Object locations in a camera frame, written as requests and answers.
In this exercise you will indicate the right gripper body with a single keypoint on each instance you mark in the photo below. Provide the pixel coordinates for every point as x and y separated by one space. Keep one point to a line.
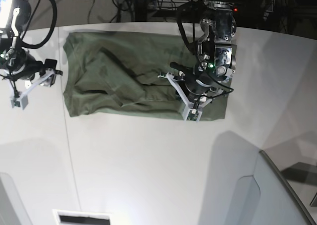
32 67

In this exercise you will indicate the black power strip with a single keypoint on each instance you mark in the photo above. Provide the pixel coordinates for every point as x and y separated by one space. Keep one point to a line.
236 9

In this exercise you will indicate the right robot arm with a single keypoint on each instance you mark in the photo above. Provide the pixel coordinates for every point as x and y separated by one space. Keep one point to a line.
16 63

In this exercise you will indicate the olive green t-shirt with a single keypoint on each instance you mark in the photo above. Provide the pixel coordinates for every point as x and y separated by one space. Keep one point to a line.
119 72

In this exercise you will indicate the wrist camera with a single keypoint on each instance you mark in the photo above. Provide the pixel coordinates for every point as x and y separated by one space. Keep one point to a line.
20 102
191 114

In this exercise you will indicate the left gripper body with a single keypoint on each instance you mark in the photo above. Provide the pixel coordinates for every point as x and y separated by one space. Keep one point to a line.
197 83

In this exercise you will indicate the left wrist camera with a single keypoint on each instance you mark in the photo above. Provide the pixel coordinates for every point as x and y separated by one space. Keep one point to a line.
191 114

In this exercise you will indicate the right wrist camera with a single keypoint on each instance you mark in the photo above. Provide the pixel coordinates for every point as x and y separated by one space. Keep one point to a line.
20 102

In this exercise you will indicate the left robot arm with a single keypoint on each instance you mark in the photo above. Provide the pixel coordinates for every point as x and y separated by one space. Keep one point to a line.
213 51

